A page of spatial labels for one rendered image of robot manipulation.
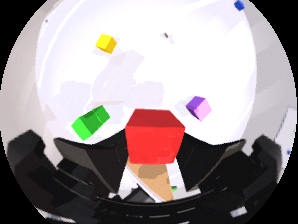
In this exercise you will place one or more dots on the purple cube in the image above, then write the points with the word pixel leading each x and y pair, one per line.
pixel 199 107

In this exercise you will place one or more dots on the green block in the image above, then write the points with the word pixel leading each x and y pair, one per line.
pixel 101 114
pixel 86 125

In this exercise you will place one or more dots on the red block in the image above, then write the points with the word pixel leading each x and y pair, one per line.
pixel 154 136

